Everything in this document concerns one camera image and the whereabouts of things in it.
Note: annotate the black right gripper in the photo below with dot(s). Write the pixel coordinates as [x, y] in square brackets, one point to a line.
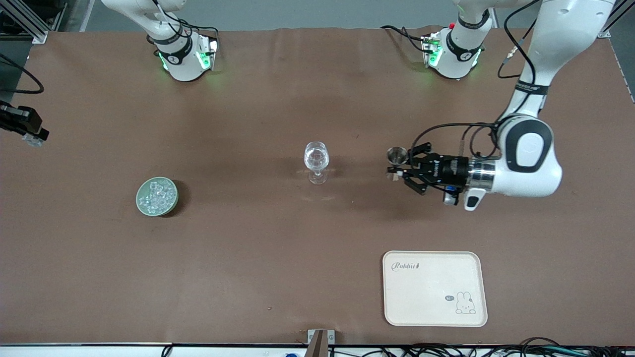
[19, 121]

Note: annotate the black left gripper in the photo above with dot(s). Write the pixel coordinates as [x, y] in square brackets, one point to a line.
[449, 171]

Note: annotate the single clear ice cube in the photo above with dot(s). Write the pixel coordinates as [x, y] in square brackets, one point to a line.
[34, 141]

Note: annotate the small silver metal cup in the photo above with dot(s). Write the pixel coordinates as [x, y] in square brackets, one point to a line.
[397, 155]

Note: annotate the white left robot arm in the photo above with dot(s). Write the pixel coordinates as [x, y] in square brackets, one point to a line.
[536, 163]

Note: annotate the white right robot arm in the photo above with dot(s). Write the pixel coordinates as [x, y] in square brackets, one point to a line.
[183, 64]

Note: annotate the clear stemmed wine glass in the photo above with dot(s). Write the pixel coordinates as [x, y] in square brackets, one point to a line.
[316, 158]

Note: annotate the pile of clear ice cubes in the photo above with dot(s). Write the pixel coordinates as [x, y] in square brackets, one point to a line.
[156, 196]

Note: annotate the cream rabbit print tray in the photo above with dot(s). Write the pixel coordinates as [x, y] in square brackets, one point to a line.
[426, 292]

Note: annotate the mint green round bowl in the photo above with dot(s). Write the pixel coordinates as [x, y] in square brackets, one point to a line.
[149, 212]

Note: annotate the brown table mat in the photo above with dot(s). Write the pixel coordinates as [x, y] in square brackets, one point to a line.
[248, 258]

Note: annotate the aluminium frame post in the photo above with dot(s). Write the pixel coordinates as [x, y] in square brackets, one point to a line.
[27, 22]
[604, 33]

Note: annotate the grey bracket with wooden post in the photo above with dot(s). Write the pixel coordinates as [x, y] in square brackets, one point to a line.
[320, 347]

